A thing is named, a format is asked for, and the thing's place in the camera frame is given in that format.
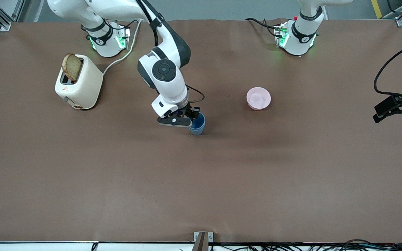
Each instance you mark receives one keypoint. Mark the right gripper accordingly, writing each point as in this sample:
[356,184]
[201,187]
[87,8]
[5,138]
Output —
[190,112]

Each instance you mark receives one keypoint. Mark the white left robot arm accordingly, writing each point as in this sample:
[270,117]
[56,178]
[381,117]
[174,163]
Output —
[297,47]

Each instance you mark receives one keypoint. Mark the pink bowl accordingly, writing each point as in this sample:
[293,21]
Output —
[258,98]

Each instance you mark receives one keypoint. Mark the brown table cover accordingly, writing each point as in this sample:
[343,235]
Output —
[201,191]

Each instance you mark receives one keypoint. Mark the cream white toaster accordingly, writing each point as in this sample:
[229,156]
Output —
[86,83]

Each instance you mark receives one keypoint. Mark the brown bread slice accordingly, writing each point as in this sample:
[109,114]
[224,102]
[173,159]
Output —
[72,68]

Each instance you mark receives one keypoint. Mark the grey metal mount bracket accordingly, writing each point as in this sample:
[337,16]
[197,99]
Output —
[196,235]

